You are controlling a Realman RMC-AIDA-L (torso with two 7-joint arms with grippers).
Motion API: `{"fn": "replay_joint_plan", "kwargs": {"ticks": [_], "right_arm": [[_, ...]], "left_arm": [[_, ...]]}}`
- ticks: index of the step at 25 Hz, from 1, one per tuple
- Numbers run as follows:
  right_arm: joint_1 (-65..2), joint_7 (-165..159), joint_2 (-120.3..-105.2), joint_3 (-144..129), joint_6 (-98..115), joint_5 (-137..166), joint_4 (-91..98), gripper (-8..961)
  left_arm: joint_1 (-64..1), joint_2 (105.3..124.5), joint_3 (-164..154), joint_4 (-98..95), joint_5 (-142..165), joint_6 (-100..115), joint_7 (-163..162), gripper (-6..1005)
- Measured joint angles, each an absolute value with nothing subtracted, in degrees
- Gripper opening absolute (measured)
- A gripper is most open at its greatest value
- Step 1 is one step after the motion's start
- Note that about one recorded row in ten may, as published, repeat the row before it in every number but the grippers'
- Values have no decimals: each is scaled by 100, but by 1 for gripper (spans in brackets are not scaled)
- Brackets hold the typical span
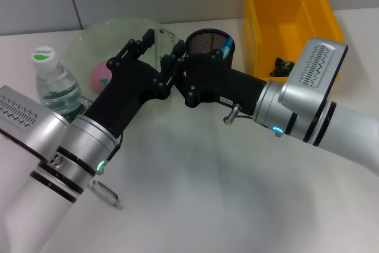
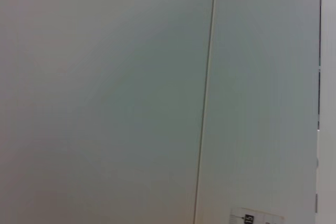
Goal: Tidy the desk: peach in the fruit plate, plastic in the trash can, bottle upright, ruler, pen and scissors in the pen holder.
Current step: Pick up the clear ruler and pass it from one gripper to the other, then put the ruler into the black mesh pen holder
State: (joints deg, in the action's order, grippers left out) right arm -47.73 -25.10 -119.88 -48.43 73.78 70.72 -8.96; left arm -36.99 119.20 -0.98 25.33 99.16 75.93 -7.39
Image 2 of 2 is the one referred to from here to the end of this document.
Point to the white label black print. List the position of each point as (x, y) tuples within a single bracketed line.
[(249, 217)]

